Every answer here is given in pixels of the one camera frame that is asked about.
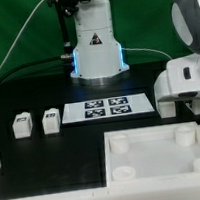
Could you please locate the black cable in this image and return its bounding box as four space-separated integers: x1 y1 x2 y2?
0 54 77 97

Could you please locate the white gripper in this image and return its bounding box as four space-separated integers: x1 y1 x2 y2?
154 54 200 103

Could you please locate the white cable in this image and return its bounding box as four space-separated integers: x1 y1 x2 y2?
0 0 175 98

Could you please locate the white marker plate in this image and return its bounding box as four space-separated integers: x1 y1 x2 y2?
62 93 154 124

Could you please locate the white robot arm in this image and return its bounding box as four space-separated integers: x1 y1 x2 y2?
69 0 200 102

